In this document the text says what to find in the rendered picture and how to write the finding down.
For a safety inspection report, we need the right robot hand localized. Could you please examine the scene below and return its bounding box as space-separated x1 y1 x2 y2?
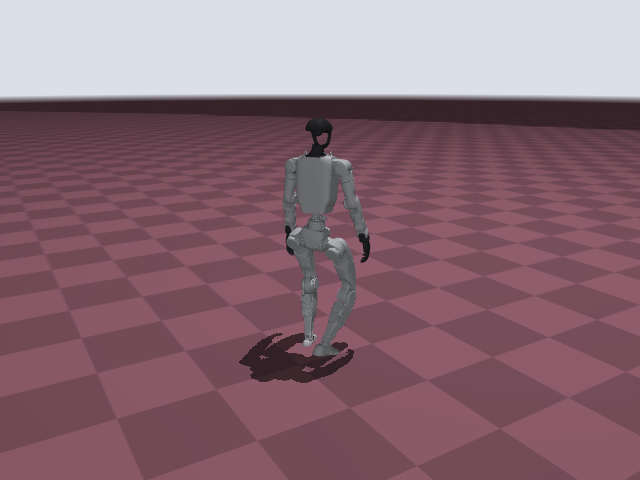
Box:
358 233 370 263

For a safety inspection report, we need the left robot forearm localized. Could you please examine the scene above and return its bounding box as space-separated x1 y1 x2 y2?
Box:
283 199 296 231

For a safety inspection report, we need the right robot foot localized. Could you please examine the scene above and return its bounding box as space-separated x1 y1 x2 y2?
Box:
313 342 340 356

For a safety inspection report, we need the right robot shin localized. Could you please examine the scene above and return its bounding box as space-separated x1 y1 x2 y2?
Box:
320 290 356 347

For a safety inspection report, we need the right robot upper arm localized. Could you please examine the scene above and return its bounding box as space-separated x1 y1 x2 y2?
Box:
332 159 358 210

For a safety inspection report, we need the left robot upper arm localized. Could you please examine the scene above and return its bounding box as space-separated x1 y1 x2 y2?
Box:
283 157 298 205

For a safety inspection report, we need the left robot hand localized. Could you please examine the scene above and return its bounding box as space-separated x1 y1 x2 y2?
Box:
285 225 295 255

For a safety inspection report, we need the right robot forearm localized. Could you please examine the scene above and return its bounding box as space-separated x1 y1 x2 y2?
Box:
349 196 369 239

